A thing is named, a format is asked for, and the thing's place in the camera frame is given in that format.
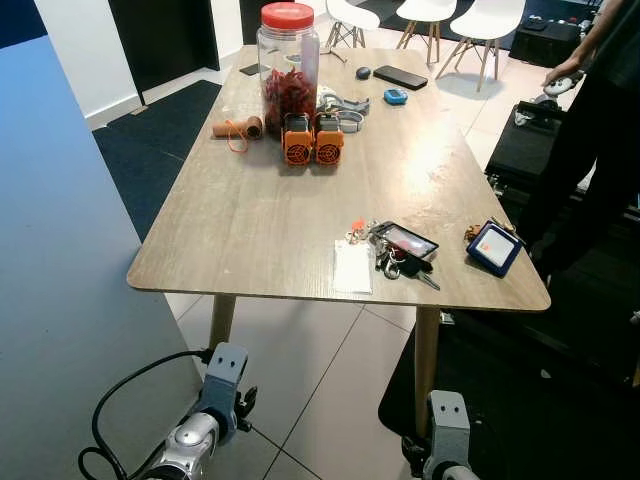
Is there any light wooden table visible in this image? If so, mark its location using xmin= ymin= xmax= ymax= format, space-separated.
xmin=127 ymin=45 xmax=552 ymax=441

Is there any person in black clothes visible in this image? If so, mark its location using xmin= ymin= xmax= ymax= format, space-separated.
xmin=515 ymin=0 xmax=640 ymax=279

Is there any brown cardboard roll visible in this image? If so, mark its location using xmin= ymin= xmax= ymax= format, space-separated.
xmin=212 ymin=116 xmax=264 ymax=140

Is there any clear jar with red lid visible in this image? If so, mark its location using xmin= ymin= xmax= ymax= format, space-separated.
xmin=257 ymin=2 xmax=321 ymax=141

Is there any orange boxy device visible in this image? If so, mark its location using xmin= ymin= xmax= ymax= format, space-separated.
xmin=282 ymin=113 xmax=314 ymax=167
xmin=314 ymin=115 xmax=345 ymax=166

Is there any black smartphone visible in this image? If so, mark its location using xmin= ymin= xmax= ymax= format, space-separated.
xmin=373 ymin=65 xmax=429 ymax=91

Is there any black low cabinet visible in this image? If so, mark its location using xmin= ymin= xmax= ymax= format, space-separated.
xmin=510 ymin=15 xmax=586 ymax=67

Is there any bunch of keys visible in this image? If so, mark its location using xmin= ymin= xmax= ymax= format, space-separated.
xmin=372 ymin=245 xmax=441 ymax=292

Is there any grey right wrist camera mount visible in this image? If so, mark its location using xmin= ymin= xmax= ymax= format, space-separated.
xmin=428 ymin=391 xmax=472 ymax=476

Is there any clear tape roll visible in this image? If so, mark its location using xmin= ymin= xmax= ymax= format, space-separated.
xmin=338 ymin=110 xmax=365 ymax=134

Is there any black card holder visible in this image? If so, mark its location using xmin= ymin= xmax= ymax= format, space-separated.
xmin=380 ymin=222 xmax=440 ymax=261

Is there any white chair with wooden legs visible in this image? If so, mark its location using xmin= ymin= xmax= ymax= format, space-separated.
xmin=325 ymin=0 xmax=382 ymax=51
xmin=396 ymin=0 xmax=458 ymax=66
xmin=436 ymin=0 xmax=527 ymax=93

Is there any orange cord loop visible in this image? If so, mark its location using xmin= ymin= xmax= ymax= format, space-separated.
xmin=224 ymin=120 xmax=250 ymax=155

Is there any black equipment case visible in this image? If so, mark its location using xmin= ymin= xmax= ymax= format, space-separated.
xmin=485 ymin=100 xmax=561 ymax=201

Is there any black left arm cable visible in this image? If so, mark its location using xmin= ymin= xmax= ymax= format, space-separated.
xmin=78 ymin=347 xmax=216 ymax=480

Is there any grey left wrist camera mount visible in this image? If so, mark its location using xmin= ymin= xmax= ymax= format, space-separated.
xmin=197 ymin=343 xmax=249 ymax=441

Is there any bare person hand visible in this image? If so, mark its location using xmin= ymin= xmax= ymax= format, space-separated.
xmin=545 ymin=58 xmax=587 ymax=94

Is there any white card sleeve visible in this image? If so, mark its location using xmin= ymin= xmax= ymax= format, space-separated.
xmin=333 ymin=240 xmax=374 ymax=295

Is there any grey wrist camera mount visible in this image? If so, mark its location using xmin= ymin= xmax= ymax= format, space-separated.
xmin=428 ymin=391 xmax=472 ymax=476
xmin=197 ymin=343 xmax=249 ymax=441

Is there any black door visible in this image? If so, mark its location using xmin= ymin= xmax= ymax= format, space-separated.
xmin=108 ymin=0 xmax=221 ymax=93

